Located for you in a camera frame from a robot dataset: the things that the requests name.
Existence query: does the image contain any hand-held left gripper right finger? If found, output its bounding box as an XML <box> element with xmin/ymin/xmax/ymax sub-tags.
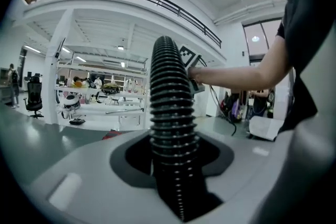
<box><xmin>183</xmin><ymin>122</ymin><xmax>320</xmax><ymax>224</ymax></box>

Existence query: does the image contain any person's right hand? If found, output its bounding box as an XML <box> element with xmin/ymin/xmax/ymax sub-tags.
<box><xmin>187</xmin><ymin>66</ymin><xmax>211</xmax><ymax>86</ymax></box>

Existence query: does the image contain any person's black clothing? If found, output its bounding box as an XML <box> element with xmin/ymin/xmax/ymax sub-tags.
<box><xmin>275</xmin><ymin>0</ymin><xmax>336</xmax><ymax>135</ymax></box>

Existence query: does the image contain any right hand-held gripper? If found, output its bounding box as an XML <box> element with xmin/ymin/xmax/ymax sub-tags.
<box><xmin>178</xmin><ymin>44</ymin><xmax>206</xmax><ymax>93</ymax></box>

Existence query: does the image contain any black vacuum hose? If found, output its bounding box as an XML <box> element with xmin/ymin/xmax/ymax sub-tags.
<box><xmin>149</xmin><ymin>35</ymin><xmax>227</xmax><ymax>223</ymax></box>

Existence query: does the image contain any black mesh office chair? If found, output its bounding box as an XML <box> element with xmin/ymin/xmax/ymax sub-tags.
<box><xmin>23</xmin><ymin>74</ymin><xmax>45</xmax><ymax>119</ymax></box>

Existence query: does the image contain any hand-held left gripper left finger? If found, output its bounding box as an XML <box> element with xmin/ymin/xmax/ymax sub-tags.
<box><xmin>20</xmin><ymin>130</ymin><xmax>183</xmax><ymax>224</ymax></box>

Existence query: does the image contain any person's right forearm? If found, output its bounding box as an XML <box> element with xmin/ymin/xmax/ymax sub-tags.
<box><xmin>202</xmin><ymin>34</ymin><xmax>297</xmax><ymax>94</ymax></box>

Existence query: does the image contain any white shelving rack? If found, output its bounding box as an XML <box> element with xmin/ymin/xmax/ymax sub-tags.
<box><xmin>53</xmin><ymin>57</ymin><xmax>148</xmax><ymax>130</ymax></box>

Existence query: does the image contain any black cable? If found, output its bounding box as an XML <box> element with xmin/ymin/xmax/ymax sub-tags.
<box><xmin>209</xmin><ymin>84</ymin><xmax>237</xmax><ymax>137</ymax></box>

